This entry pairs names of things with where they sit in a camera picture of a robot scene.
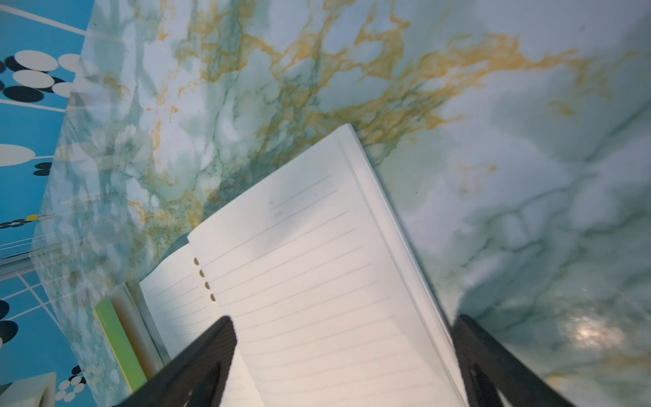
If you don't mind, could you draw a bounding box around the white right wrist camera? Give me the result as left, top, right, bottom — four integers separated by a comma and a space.
1, 372, 57, 407

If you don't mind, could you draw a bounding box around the green cover notebook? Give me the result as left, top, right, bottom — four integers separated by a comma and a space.
93, 284, 164, 393

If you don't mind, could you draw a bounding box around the orange cover notebook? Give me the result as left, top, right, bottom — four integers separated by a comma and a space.
140, 125, 467, 406

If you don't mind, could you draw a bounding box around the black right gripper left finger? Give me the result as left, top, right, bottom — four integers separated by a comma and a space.
120, 315, 237, 406

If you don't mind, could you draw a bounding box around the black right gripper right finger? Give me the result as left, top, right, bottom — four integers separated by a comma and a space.
451, 315, 573, 407

